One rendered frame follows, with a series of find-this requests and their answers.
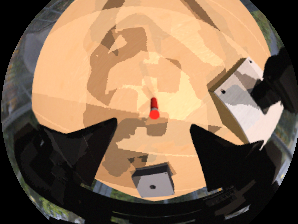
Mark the red peg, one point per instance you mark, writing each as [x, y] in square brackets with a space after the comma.
[154, 114]

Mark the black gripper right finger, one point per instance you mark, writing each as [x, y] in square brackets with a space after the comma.
[219, 158]

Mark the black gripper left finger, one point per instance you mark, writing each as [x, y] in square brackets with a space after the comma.
[82, 150]

